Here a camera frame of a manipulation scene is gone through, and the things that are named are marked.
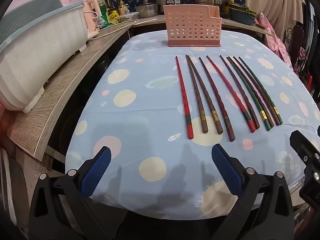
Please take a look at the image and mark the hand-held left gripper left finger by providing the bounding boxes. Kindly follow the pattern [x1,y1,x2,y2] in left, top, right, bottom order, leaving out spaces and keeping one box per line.
[28,146,128,240]

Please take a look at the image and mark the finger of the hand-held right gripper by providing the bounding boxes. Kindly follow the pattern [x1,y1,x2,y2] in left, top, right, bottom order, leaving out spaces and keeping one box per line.
[289,129,320,202]

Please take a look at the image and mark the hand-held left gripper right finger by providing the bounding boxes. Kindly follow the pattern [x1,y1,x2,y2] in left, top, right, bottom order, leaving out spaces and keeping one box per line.
[211,144,297,240]

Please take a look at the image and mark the green chopstick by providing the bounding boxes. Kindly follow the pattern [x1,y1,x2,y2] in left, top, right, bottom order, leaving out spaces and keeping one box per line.
[226,56,273,131]
[239,56,283,125]

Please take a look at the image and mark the dark maroon chopstick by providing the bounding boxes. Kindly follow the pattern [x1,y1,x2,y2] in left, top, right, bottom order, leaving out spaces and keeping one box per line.
[199,57,236,142]

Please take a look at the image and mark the dark purple chopstick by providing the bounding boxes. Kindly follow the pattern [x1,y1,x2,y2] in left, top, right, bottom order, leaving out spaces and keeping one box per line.
[219,54,261,130]
[233,56,281,126]

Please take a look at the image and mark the red twisted chopstick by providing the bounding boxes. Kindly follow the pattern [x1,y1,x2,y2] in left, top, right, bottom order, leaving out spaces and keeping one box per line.
[206,55,257,133]

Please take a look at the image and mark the red chopstick with black band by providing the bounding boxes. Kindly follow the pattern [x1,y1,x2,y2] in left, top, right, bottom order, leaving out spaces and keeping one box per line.
[175,56,194,140]

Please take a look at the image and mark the pink perforated plastic basket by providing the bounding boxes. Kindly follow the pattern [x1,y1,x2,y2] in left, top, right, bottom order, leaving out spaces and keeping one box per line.
[163,4,222,48]

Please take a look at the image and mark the wooden counter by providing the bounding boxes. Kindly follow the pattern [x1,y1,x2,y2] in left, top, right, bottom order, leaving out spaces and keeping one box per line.
[5,14,274,162]

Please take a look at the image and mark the hanging clothes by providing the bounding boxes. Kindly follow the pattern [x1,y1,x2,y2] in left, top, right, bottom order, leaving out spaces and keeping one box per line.
[282,0,320,85]

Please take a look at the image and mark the pink floral cloth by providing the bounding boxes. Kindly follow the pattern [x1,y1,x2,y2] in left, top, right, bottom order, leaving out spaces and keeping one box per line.
[255,12,293,70]

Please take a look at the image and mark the white dish rack grey lid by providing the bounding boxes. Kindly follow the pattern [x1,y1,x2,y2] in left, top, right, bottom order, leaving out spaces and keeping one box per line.
[0,0,88,113]

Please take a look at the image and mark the blue plastic basin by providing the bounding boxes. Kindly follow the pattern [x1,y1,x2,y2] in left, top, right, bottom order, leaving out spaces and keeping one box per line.
[229,2,257,26]

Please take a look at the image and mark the beige curtain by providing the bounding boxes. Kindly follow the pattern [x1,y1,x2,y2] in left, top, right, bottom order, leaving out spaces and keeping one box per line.
[244,0,307,35]

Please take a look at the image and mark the pink kitchen appliance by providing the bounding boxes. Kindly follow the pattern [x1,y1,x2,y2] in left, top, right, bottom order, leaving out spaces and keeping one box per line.
[82,0,102,39]

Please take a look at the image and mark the yellow packet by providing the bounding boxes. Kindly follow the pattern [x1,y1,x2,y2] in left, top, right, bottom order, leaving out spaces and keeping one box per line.
[108,10,120,25]

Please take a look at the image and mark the clear food container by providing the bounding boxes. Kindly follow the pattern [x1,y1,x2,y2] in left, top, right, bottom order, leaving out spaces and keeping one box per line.
[119,12,139,23]

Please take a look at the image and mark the amber pump bottle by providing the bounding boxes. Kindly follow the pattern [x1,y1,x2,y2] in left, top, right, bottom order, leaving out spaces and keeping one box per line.
[118,0,129,15]

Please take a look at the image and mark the small steel pot with lid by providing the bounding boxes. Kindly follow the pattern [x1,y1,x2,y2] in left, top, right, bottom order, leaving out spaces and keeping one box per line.
[135,2,159,18]

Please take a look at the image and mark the white power cable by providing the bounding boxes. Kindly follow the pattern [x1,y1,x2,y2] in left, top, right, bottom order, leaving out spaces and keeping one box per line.
[87,21,135,42]

